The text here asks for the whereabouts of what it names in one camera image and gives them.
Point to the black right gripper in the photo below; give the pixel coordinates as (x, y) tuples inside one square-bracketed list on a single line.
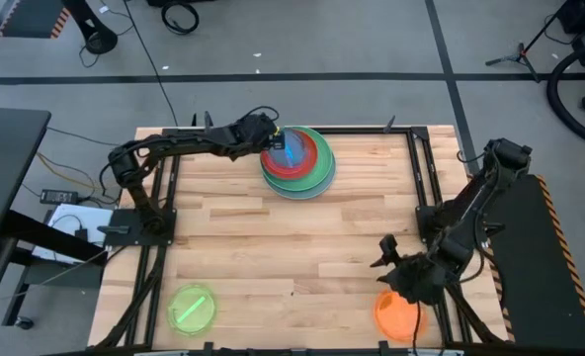
[(416, 283)]

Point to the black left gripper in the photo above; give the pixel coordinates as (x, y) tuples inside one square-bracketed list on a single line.
[(255, 131)]

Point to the teal translucent plastic plate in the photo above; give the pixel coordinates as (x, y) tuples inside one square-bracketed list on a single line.
[(290, 155)]

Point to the orange opaque plastic plate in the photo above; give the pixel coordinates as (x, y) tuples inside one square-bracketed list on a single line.
[(313, 159)]

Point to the green plastic plate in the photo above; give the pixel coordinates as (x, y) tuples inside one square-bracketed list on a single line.
[(323, 165)]

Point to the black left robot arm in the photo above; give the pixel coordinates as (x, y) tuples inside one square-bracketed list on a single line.
[(184, 143)]

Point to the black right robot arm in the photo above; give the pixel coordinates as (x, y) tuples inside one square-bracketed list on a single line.
[(470, 207)]

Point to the large light blue plate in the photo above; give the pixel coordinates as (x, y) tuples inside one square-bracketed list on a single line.
[(292, 195)]

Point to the orange translucent plastic plate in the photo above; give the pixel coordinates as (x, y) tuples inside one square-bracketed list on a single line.
[(391, 317)]

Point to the black clamp lever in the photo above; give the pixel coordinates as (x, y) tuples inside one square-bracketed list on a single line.
[(390, 122), (207, 121)]

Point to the black hazard-striped floor mat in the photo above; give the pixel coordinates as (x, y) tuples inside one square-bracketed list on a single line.
[(544, 277)]

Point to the lime translucent plastic plate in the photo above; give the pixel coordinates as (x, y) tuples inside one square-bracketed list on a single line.
[(192, 310)]

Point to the white paper sheet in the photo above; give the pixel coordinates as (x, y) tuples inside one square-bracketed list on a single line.
[(92, 220)]

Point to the black stand base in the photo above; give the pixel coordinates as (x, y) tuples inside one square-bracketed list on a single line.
[(97, 40)]

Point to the small black charger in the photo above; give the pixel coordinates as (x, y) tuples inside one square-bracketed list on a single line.
[(81, 233)]

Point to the black power adapter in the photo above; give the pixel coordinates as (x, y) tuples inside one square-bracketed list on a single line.
[(58, 196)]

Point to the black tripod stand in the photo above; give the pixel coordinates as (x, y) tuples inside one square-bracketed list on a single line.
[(520, 52)]

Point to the black desk top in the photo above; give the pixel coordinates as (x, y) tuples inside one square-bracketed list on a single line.
[(6, 163)]

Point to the small hazard-striped floor mat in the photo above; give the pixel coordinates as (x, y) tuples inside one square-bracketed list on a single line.
[(30, 17)]

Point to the black caster wheel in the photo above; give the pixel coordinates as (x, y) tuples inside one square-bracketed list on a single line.
[(24, 323)]

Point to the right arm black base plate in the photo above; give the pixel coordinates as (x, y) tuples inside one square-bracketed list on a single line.
[(422, 220)]

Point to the black aluminium table frame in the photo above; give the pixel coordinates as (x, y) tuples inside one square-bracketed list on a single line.
[(361, 131)]

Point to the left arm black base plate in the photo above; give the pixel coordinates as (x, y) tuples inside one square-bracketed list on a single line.
[(124, 238)]

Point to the black desk leg frame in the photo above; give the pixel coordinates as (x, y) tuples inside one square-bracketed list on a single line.
[(50, 237)]

